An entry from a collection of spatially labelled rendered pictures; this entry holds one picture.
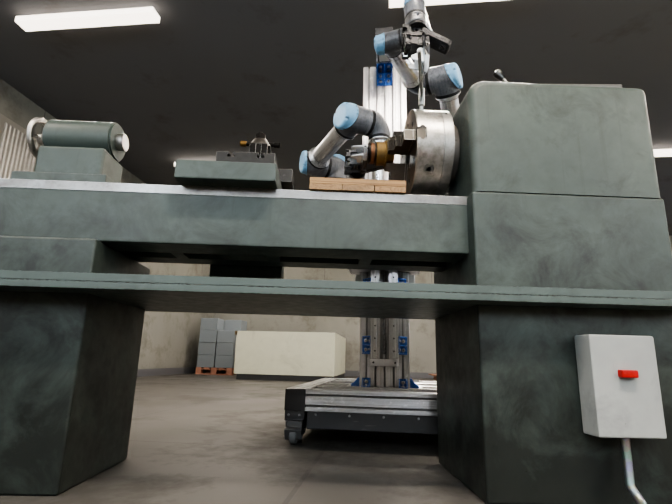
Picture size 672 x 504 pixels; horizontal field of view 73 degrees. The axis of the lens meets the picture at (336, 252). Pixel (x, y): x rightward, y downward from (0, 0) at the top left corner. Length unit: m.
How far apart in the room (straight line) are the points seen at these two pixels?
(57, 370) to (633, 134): 1.85
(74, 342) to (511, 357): 1.21
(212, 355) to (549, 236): 8.31
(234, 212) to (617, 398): 1.17
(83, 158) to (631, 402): 1.77
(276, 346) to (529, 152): 6.31
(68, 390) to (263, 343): 6.18
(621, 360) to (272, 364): 6.42
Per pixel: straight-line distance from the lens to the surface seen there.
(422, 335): 10.04
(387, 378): 2.32
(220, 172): 1.39
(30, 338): 1.50
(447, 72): 2.18
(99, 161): 1.71
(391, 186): 1.42
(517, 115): 1.60
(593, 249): 1.54
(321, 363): 7.32
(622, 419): 1.44
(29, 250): 1.55
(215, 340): 9.33
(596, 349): 1.40
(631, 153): 1.72
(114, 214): 1.51
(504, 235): 1.43
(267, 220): 1.39
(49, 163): 1.78
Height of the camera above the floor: 0.36
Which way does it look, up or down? 13 degrees up
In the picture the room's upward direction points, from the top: 1 degrees clockwise
